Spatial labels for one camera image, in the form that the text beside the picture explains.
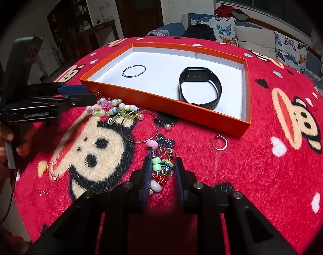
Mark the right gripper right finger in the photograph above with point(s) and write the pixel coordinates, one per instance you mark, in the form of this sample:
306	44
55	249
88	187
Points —
181	182

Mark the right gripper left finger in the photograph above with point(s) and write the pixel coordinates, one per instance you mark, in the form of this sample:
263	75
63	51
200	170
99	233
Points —
145	178

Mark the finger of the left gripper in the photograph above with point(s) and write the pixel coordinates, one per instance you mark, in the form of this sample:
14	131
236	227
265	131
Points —
75	101
73	90

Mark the silver bangle with red knot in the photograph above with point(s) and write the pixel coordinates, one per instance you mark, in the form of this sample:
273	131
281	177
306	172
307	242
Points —
133	71

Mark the black smart watch band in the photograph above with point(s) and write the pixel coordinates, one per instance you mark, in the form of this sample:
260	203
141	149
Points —
200	86

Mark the person's left hand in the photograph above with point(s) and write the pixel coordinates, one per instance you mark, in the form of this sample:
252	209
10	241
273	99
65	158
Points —
27	131

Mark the white refrigerator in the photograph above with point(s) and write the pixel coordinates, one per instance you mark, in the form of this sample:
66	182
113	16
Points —
47	61

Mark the large thin silver hoop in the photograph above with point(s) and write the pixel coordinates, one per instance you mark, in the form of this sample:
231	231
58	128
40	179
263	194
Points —
141	125

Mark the dark wooden side table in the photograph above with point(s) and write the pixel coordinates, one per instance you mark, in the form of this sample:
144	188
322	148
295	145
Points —
89	40

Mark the dark shelving cabinet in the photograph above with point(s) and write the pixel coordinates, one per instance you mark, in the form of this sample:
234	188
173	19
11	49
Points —
68	19

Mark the orange shallow cardboard tray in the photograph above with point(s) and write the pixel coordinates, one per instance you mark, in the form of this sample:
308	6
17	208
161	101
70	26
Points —
158	87

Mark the dark wooden door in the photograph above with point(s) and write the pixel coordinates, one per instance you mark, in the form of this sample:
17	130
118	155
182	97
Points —
138	17

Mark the black backpack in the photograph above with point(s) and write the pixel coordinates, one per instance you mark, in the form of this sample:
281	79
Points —
200	31

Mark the left butterfly print pillow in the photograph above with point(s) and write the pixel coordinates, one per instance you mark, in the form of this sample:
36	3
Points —
223	28

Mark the butterfly print pillow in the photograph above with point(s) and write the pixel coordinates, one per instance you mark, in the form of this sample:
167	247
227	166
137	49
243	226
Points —
223	28
290	52

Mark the plain beige cushion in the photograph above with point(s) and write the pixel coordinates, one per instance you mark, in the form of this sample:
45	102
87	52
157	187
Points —
261	41

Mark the red clothes on sill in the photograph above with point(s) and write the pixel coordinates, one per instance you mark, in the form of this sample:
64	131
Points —
229	11

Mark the right butterfly print pillow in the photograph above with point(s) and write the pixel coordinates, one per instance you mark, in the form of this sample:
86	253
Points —
290	52

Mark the blue fabric sofa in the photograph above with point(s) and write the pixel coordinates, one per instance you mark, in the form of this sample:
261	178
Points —
313	66

